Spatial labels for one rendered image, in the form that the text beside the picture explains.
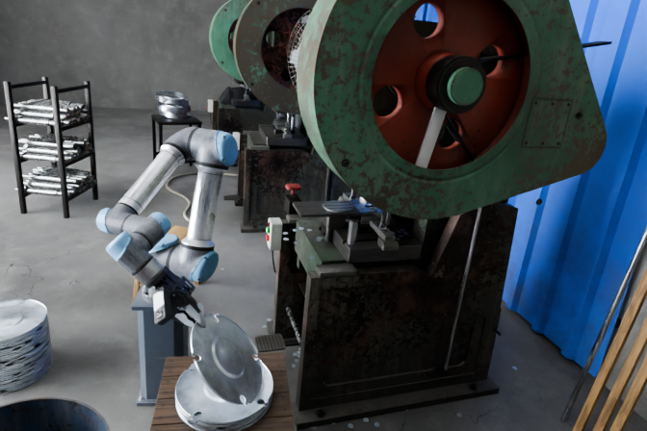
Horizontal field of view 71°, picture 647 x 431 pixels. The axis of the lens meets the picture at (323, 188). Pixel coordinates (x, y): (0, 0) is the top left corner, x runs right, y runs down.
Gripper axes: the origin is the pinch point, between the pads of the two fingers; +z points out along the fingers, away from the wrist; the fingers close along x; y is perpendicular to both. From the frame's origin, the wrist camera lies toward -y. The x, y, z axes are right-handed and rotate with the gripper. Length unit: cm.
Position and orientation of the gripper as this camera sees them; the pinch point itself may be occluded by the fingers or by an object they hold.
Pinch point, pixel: (200, 326)
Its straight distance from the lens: 143.9
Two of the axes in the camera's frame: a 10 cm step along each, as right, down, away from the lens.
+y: 0.0, -3.2, 9.5
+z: 6.4, 7.3, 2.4
